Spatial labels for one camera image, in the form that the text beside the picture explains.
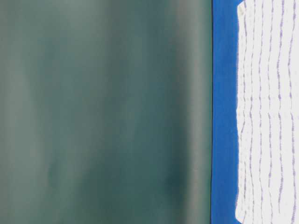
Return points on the blue table cloth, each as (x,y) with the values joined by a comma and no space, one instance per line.
(225,144)

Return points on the white blue striped towel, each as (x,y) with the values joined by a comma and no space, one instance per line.
(267,113)

